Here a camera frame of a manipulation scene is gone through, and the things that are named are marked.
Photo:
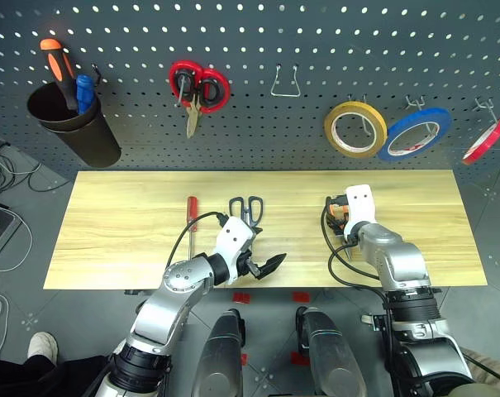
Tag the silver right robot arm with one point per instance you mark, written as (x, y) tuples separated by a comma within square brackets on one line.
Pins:
[(402, 260)]

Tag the silver double prong hook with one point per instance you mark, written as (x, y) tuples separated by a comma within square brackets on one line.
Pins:
[(363, 124), (415, 103), (487, 106)]

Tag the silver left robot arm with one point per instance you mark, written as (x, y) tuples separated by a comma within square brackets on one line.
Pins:
[(167, 306)]

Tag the orange and black screwdriver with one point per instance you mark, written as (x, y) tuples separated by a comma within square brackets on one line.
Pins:
[(55, 62)]

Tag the white shoe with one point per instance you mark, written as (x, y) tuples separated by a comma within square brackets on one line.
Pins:
[(43, 345)]

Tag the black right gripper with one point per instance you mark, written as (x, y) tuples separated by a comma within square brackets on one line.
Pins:
[(337, 199)]

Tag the blue tape roll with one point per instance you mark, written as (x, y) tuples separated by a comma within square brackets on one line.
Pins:
[(433, 112)]

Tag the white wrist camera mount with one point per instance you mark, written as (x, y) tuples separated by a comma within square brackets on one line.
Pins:
[(233, 235), (361, 207)]

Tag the silver single pegboard hook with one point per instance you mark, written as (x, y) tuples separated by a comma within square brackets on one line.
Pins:
[(180, 93)]

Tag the dark grey perforated pegboard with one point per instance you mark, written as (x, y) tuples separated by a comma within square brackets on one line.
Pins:
[(249, 37)]

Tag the orange and black pliers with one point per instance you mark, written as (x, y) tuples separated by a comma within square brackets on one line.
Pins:
[(339, 213)]

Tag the dark grey rounded shape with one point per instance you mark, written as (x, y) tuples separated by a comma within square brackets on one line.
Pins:
[(332, 355), (218, 355)]

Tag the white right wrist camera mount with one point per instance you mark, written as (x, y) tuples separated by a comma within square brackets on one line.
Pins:
[(361, 207)]

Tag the black trouser leg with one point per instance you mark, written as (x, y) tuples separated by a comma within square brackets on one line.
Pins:
[(34, 378)]

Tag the yellow tape roll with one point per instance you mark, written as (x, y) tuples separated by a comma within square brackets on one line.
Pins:
[(329, 128)]

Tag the black cup holder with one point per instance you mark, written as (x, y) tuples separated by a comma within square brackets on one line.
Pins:
[(88, 136)]

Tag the red tape roll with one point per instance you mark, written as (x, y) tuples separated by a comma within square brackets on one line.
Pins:
[(487, 139)]

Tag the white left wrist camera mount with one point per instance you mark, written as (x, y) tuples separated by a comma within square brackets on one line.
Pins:
[(233, 235)]

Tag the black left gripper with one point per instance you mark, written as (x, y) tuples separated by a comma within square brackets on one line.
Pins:
[(244, 261)]

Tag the khaki trouser leg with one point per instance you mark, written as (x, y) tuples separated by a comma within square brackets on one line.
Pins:
[(491, 368)]

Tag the small black pegboard hook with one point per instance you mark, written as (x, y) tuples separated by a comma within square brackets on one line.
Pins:
[(96, 70)]

